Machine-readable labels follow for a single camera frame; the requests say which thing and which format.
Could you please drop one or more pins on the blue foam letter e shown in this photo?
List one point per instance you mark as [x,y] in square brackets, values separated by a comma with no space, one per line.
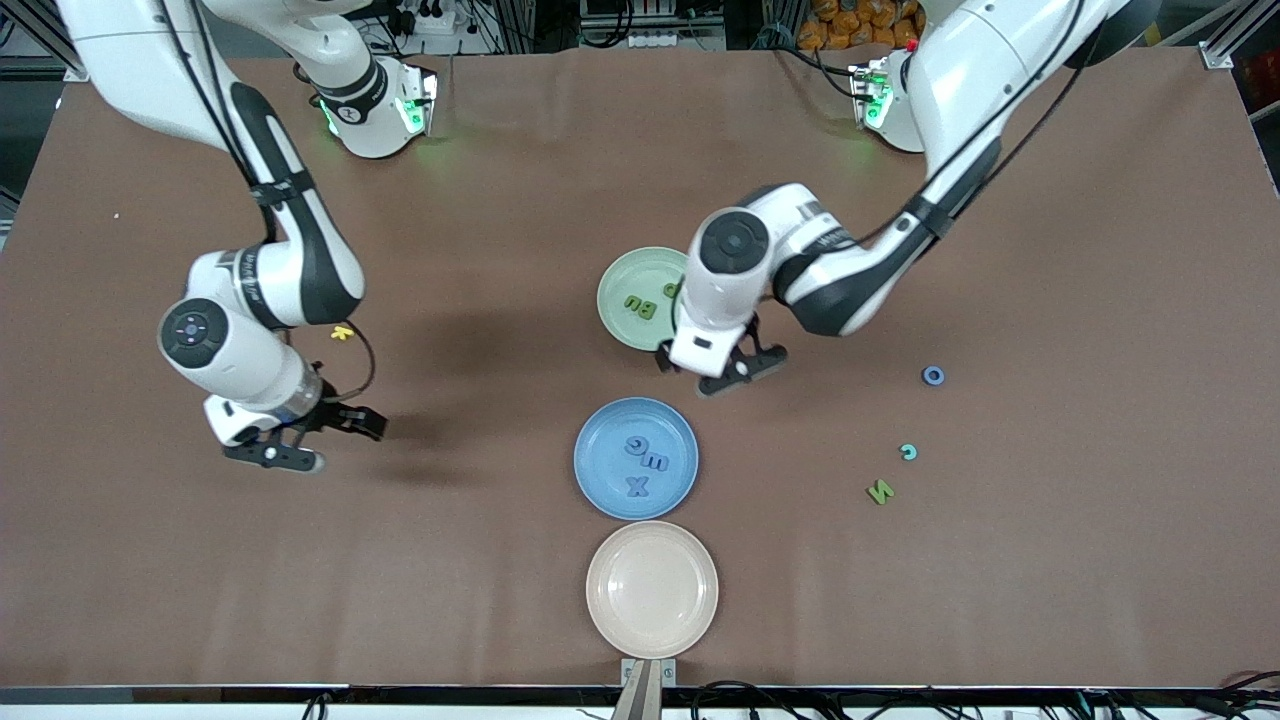
[630,447]

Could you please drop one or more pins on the pale green plate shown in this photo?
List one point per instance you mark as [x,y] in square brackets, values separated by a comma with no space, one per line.
[625,275]

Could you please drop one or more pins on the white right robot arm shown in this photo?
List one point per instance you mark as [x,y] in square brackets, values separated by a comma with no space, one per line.
[240,360]

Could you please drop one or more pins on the green foam letter N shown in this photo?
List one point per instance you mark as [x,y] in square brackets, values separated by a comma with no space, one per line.
[880,492]

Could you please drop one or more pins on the blue foam letter O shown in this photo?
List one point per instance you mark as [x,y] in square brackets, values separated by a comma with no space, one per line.
[924,376]

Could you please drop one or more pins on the beige plate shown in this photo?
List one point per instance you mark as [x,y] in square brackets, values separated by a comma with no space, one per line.
[652,590]

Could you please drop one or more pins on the white power strip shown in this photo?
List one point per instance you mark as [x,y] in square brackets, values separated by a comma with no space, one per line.
[660,40]

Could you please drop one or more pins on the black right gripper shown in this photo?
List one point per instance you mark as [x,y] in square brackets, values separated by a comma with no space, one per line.
[333,414]

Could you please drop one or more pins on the blue foam letter m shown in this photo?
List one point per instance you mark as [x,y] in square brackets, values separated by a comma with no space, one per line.
[654,461]

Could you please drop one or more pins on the blue foam letter x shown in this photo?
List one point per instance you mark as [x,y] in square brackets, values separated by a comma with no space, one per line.
[637,487]

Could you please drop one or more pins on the orange packets pile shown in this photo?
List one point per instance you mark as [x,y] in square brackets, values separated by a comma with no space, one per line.
[850,25]

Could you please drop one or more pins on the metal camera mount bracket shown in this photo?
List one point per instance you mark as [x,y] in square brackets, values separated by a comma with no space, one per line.
[640,700]

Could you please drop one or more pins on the blue plate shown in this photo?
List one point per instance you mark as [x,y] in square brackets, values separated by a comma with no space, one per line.
[610,480]

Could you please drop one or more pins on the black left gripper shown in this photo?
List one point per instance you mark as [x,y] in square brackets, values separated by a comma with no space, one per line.
[663,361]

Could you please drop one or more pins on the brown paper table cover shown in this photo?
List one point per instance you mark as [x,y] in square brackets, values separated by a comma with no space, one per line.
[200,560]

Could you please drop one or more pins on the aluminium frame profile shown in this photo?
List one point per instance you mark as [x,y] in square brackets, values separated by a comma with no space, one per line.
[1215,55]
[70,72]

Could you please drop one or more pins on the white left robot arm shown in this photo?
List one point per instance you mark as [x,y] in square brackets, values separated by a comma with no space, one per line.
[720,300]

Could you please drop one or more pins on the black plugs on power strip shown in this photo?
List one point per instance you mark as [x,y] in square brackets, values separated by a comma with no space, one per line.
[420,18]

